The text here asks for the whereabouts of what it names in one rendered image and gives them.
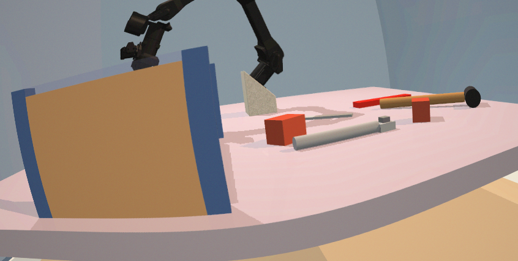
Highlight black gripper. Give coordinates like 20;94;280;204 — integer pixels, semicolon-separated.
136;38;160;60

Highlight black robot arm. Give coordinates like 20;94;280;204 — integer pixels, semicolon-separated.
120;0;284;86

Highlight wooden-handled black mallet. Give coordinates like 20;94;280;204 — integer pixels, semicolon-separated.
380;86;481;109

